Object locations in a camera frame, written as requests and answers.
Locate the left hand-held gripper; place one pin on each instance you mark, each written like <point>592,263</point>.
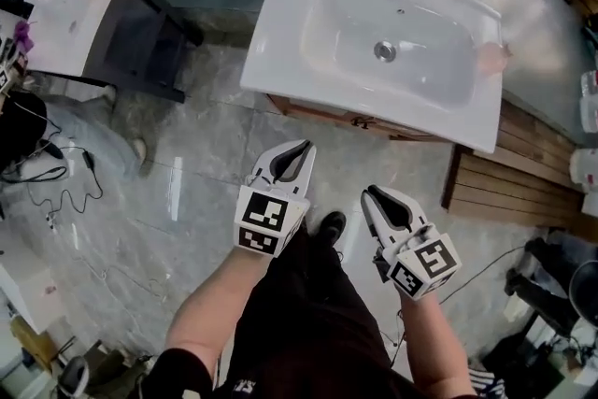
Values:
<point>261,212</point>

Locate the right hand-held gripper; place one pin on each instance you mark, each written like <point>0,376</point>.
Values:
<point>432,261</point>

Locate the person's left forearm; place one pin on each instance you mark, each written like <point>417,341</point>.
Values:
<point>210,303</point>

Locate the person's right forearm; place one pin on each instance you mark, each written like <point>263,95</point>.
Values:
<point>434,341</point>

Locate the person's black right shoe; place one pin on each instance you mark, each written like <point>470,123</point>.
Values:
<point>329,229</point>

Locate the person's black trousers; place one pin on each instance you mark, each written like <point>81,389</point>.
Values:
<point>308,303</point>

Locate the wooden slatted platform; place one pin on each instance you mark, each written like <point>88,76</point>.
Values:
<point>514,182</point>

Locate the metal sink drain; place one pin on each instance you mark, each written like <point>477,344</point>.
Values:
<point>385,51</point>

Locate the black white striped cloth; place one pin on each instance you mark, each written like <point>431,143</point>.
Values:
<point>486,385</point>

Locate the clear water jug red label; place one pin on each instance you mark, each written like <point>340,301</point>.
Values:
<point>591,84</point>
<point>589,114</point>
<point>584,168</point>

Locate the person's black shirt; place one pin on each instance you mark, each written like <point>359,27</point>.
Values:
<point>182,374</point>

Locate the black rounded seat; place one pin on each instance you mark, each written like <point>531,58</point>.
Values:
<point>21,126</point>

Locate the white flat panel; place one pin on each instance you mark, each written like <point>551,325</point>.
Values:
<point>28,289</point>

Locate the purple cloth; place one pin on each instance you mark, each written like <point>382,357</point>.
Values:
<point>24,37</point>

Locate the wooden sink cabinet frame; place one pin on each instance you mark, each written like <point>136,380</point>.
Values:
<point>276,104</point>

